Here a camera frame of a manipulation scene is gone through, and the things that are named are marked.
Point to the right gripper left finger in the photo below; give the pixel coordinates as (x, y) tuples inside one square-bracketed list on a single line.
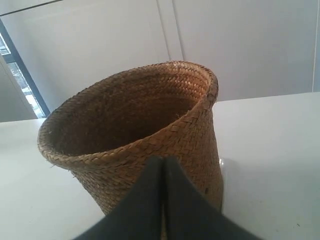
[(138, 216)]

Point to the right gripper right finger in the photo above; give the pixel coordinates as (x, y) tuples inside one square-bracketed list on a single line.
[(188, 215)]

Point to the brown woven straw basket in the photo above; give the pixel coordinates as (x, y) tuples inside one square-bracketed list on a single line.
[(105, 133)]

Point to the white cabinet doors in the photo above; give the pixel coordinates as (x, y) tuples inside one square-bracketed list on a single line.
[(257, 48)]

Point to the dark window frame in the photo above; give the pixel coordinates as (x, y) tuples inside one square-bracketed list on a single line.
[(21, 74)]

